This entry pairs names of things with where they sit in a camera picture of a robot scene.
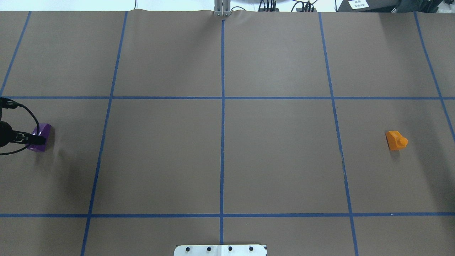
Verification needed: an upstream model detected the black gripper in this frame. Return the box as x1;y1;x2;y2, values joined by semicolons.
0;121;47;147

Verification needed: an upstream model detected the purple trapezoid block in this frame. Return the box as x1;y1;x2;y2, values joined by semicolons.
27;123;52;152

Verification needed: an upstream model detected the orange trapezoid block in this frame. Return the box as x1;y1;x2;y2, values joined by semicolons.
385;130;408;151

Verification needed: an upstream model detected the black box with label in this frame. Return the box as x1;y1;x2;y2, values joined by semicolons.
337;0;445;13

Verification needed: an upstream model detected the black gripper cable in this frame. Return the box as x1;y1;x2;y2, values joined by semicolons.
0;97;40;156

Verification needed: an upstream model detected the white metal base plate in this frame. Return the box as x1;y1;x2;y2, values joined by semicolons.
173;244;268;256

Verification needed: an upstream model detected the grey metal post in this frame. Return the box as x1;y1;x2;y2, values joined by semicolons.
213;0;232;17

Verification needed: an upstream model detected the black cable cluster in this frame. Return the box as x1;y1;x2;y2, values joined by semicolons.
257;0;318;12

